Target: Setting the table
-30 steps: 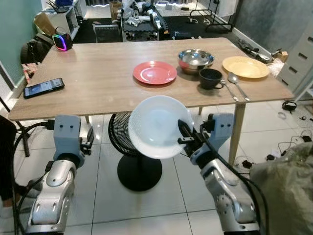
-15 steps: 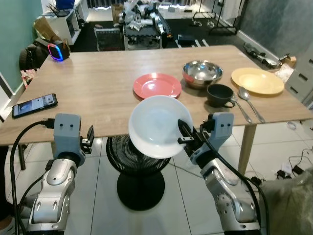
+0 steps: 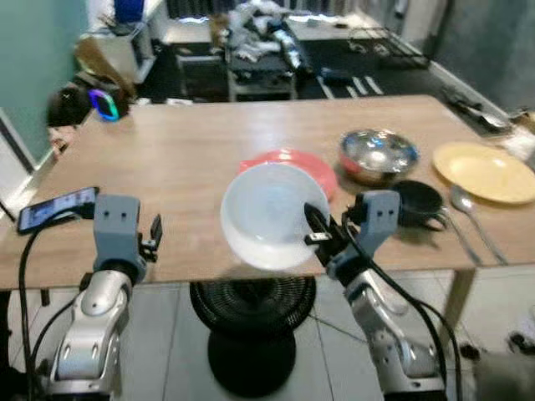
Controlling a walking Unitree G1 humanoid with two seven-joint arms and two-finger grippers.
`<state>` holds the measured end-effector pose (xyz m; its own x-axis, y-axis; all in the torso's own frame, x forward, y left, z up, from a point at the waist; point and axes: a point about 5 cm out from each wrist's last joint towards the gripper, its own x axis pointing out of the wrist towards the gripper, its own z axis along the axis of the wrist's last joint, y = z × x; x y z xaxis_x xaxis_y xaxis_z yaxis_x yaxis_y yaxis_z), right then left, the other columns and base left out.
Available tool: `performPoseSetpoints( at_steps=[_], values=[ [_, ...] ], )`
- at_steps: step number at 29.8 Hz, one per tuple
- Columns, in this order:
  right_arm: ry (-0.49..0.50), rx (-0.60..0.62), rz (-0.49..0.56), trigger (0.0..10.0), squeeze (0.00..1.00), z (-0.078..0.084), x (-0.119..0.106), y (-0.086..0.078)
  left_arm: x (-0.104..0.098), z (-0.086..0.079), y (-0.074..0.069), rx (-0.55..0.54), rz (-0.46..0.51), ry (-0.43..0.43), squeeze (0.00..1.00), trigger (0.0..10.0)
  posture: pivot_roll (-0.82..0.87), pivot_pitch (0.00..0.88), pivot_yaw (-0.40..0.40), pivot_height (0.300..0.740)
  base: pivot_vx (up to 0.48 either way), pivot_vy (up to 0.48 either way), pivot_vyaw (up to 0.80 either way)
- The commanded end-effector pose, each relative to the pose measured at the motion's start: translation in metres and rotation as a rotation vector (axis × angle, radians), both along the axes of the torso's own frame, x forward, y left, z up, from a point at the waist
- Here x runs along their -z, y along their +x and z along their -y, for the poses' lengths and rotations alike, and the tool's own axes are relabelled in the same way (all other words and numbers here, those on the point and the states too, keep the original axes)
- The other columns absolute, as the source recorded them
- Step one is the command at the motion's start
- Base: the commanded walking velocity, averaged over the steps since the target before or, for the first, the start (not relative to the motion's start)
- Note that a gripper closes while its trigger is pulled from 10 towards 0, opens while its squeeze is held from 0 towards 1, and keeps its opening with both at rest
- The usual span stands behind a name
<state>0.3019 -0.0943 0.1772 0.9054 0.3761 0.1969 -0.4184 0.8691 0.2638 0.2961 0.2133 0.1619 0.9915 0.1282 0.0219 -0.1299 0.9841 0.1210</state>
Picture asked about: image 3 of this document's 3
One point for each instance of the white cabinet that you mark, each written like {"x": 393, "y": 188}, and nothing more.
{"x": 129, "y": 46}

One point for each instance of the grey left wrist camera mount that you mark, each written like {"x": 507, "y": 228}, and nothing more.
{"x": 115, "y": 225}

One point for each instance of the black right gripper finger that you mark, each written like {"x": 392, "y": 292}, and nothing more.
{"x": 316, "y": 219}

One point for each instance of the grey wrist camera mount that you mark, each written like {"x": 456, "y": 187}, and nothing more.
{"x": 376, "y": 217}
{"x": 115, "y": 225}

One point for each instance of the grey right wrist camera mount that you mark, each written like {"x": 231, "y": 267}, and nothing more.
{"x": 376, "y": 217}

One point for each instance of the red round plate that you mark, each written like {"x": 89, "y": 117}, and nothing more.
{"x": 309, "y": 163}

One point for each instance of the black low stand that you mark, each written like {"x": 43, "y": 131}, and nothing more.
{"x": 259, "y": 79}

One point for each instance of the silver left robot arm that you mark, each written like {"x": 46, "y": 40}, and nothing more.
{"x": 84, "y": 334}

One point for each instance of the light wooden table leg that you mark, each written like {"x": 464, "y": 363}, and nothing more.
{"x": 458, "y": 296}

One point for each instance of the yellow round plate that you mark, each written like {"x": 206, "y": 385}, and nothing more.
{"x": 485, "y": 171}

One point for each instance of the blue container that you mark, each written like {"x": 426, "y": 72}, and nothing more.
{"x": 129, "y": 10}

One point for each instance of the grey fluffy object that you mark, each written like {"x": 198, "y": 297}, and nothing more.
{"x": 506, "y": 380}

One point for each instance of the white round plate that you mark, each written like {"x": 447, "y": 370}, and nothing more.
{"x": 267, "y": 217}

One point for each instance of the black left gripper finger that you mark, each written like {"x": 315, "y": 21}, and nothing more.
{"x": 156, "y": 230}

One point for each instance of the silver metal spoon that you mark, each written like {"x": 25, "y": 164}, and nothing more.
{"x": 461, "y": 199}

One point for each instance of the black floor fan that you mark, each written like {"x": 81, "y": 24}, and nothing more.
{"x": 251, "y": 305}

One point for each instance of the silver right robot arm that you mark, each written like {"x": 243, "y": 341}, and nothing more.
{"x": 389, "y": 334}

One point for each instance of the brown cardboard piece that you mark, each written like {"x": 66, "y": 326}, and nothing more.
{"x": 100, "y": 63}

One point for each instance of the stainless steel bowl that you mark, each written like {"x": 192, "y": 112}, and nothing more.
{"x": 378, "y": 154}

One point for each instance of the black striped floor mat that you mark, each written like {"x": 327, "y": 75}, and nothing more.
{"x": 351, "y": 86}

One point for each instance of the silver metal fork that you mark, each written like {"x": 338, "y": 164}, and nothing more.
{"x": 460, "y": 238}

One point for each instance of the pile of clothes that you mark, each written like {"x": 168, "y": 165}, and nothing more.
{"x": 267, "y": 33}

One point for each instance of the white printed packet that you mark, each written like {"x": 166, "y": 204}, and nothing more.
{"x": 520, "y": 146}

